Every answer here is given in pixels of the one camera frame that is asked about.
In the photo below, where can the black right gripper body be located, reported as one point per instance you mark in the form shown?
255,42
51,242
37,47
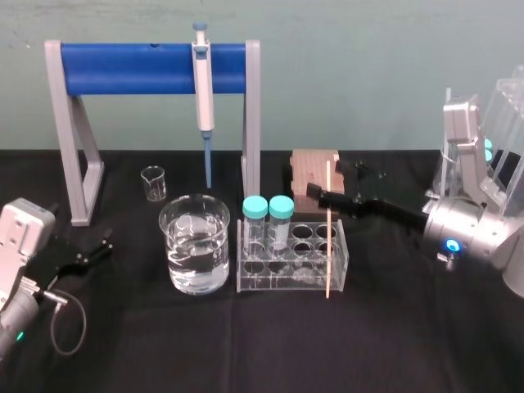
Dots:
389,213

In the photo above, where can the clear tube with teal cap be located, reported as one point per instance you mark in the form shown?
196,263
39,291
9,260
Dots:
281,208
254,209

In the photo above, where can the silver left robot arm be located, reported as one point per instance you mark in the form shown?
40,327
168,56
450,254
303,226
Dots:
18,262

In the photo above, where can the black table cloth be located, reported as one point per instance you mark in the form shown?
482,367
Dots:
286,348

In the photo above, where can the large glass beaker with water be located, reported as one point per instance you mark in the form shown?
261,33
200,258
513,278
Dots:
196,254

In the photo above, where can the small teal capped tube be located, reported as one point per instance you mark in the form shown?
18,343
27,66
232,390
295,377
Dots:
488,155
488,143

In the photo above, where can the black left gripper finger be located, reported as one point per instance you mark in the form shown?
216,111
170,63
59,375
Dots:
100,253
104,241

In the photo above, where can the tall clear acrylic holder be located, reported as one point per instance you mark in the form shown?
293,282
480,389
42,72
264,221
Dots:
507,123

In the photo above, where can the clear acrylic test tube rack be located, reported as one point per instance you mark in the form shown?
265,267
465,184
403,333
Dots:
286,276

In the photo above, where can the small empty glass beaker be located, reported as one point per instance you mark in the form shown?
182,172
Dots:
153,186

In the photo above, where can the grey and blue pipette stand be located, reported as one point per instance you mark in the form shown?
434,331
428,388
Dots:
135,67

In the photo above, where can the brown wooden block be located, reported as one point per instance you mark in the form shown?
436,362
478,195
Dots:
311,168

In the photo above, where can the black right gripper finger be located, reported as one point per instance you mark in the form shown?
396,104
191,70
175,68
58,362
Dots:
333,201
368,174

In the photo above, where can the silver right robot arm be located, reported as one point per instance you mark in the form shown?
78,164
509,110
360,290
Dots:
462,229

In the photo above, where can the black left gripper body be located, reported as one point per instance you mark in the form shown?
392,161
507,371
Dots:
67,264

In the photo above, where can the thin wood-coloured thermometer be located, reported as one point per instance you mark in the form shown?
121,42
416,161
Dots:
328,245

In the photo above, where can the white and blue pipette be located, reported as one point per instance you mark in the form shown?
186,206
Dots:
204,98

